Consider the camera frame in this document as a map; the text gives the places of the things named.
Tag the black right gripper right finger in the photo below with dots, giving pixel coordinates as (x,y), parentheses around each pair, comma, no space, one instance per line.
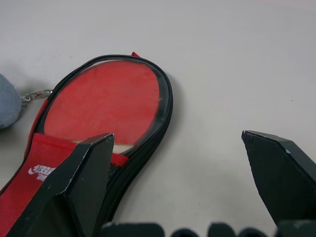
(281,177)

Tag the grey plush zipper pendant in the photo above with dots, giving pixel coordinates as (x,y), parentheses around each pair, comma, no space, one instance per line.
(7,103)

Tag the red table tennis paddle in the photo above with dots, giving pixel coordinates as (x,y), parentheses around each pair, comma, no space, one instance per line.
(98,98)

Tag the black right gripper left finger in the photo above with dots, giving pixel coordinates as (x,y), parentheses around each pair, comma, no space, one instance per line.
(74,185)

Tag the red black paddle case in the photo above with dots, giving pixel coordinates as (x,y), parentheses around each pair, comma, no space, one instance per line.
(32,153)

